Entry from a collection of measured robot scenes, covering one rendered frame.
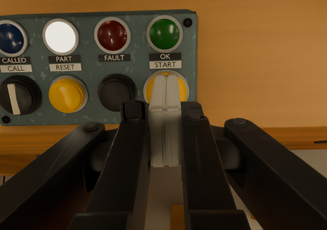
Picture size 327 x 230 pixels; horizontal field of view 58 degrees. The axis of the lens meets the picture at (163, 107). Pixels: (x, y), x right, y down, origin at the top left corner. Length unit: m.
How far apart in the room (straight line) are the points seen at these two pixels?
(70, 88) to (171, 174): 0.94
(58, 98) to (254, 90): 0.15
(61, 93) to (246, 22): 0.16
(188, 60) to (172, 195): 0.95
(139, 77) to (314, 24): 0.16
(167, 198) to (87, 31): 0.96
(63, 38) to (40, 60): 0.02
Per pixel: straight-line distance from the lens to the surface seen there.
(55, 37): 0.21
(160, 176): 1.13
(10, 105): 0.23
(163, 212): 1.13
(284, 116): 0.25
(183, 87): 0.20
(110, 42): 0.20
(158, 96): 0.15
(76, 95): 0.21
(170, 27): 0.20
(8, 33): 0.23
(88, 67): 0.21
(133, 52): 0.21
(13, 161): 1.10
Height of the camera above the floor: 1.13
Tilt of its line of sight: 75 degrees down
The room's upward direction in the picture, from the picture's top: 7 degrees counter-clockwise
